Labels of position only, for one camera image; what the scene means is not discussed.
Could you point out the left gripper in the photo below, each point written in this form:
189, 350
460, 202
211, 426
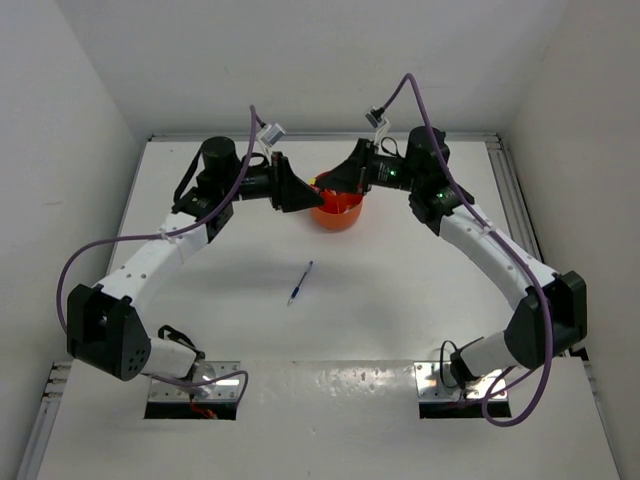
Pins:
288, 192

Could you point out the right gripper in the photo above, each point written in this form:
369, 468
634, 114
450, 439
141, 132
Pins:
354, 174

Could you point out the blue pen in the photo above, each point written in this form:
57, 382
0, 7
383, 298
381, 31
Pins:
298, 286

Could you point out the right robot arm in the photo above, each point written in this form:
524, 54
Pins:
550, 309

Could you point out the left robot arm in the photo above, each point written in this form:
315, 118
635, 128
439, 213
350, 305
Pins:
104, 322

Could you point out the orange round container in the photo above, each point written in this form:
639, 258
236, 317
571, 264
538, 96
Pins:
339, 211

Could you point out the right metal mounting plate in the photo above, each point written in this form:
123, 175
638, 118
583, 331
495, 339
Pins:
436, 385

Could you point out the metal mounting plate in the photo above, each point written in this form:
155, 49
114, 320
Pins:
436, 385
223, 384

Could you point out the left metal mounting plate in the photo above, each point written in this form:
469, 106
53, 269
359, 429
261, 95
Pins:
223, 384

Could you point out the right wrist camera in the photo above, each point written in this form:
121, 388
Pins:
381, 125

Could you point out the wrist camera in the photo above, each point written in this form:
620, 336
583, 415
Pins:
381, 125
268, 137

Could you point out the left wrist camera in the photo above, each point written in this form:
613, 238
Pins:
268, 137

